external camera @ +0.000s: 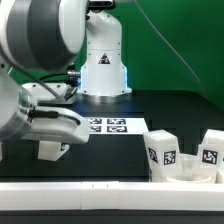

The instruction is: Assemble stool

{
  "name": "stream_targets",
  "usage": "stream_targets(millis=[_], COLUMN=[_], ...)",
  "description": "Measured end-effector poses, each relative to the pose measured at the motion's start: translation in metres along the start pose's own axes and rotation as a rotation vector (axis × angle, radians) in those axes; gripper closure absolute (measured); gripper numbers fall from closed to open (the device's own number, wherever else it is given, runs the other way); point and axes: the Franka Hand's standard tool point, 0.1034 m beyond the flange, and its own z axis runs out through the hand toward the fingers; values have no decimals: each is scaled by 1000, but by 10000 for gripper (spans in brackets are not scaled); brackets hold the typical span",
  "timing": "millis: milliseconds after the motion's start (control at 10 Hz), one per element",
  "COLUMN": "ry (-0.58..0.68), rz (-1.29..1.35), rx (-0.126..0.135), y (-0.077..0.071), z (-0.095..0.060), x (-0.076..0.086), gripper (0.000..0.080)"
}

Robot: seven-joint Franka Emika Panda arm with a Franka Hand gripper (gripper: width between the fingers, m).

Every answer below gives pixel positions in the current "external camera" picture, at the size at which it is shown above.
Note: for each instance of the white marker sheet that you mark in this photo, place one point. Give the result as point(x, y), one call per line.
point(117, 126)

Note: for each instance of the white block at left edge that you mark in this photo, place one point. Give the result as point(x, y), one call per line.
point(1, 156)

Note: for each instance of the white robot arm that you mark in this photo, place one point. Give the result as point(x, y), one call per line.
point(48, 35)

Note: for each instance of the white L-shaped fence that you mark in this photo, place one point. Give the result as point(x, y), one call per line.
point(110, 195)

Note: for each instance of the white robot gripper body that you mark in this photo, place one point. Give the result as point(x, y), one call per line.
point(52, 120)

